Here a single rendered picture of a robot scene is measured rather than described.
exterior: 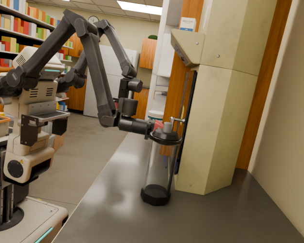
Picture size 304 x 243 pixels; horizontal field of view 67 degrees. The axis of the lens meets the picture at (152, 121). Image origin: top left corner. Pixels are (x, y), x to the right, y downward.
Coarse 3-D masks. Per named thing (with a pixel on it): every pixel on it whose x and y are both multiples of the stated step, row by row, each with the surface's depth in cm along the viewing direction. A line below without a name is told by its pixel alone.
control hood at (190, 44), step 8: (176, 32) 76; (184, 32) 76; (192, 32) 76; (176, 40) 79; (184, 40) 77; (192, 40) 77; (200, 40) 76; (184, 48) 77; (192, 48) 77; (200, 48) 77; (184, 56) 87; (192, 56) 78; (200, 56) 78; (184, 64) 108; (192, 64) 84
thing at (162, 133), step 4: (164, 124) 74; (168, 124) 73; (164, 128) 74; (168, 128) 73; (156, 132) 73; (160, 132) 73; (164, 132) 73; (168, 132) 73; (172, 132) 75; (176, 132) 76; (156, 136) 72; (160, 136) 71; (164, 136) 71; (168, 136) 71; (172, 136) 71; (176, 136) 72
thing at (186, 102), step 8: (192, 72) 86; (192, 80) 81; (192, 88) 80; (184, 96) 103; (184, 104) 96; (184, 112) 89; (184, 120) 84; (184, 128) 83; (176, 160) 89; (176, 168) 87
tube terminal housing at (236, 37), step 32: (224, 0) 74; (256, 0) 76; (224, 32) 75; (256, 32) 81; (224, 64) 77; (256, 64) 87; (224, 96) 79; (192, 128) 82; (224, 128) 84; (192, 160) 85; (224, 160) 91; (192, 192) 87
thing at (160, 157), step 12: (156, 144) 72; (168, 144) 70; (156, 156) 72; (168, 156) 72; (156, 168) 73; (168, 168) 73; (144, 180) 78; (156, 180) 73; (168, 180) 75; (156, 192) 74
